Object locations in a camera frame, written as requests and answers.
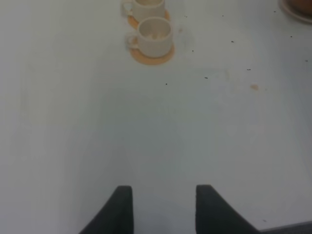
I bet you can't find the white teacup near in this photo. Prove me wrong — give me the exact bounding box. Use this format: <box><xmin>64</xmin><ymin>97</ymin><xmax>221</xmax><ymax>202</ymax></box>
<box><xmin>125</xmin><ymin>17</ymin><xmax>173</xmax><ymax>59</ymax></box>

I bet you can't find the white teacup far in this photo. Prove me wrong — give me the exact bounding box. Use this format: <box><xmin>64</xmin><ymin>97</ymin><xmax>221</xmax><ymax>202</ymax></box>
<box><xmin>121</xmin><ymin>0</ymin><xmax>165</xmax><ymax>22</ymax></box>

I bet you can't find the beige round teapot saucer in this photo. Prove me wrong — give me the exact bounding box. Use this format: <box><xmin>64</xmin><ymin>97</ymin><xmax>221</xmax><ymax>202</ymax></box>
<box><xmin>279</xmin><ymin>0</ymin><xmax>312</xmax><ymax>24</ymax></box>

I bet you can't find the orange coaster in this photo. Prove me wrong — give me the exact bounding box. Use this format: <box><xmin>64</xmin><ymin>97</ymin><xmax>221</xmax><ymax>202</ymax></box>
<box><xmin>130</xmin><ymin>45</ymin><xmax>175</xmax><ymax>66</ymax></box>
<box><xmin>127</xmin><ymin>9</ymin><xmax>171</xmax><ymax>29</ymax></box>

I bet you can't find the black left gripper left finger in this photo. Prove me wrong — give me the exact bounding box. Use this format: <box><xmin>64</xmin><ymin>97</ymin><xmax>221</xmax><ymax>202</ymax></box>
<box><xmin>81</xmin><ymin>186</ymin><xmax>134</xmax><ymax>234</ymax></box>

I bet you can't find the orange coaster far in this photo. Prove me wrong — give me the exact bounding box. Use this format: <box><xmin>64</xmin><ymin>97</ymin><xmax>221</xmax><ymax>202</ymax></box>
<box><xmin>127</xmin><ymin>9</ymin><xmax>171</xmax><ymax>29</ymax></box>

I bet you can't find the brown clay teapot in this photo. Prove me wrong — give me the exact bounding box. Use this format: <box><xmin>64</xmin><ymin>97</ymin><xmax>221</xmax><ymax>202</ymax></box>
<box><xmin>288</xmin><ymin>0</ymin><xmax>312</xmax><ymax>14</ymax></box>

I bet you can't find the orange coaster near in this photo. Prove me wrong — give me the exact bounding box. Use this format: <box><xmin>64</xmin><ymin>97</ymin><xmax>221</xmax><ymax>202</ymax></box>
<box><xmin>130</xmin><ymin>45</ymin><xmax>175</xmax><ymax>66</ymax></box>

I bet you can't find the white teacup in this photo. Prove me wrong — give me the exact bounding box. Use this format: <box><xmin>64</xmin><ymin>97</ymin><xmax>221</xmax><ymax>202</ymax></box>
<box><xmin>121</xmin><ymin>0</ymin><xmax>165</xmax><ymax>22</ymax></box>
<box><xmin>125</xmin><ymin>17</ymin><xmax>173</xmax><ymax>59</ymax></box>

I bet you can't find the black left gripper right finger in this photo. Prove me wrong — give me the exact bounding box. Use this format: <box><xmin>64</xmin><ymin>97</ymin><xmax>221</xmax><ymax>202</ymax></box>
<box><xmin>195</xmin><ymin>185</ymin><xmax>260</xmax><ymax>234</ymax></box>

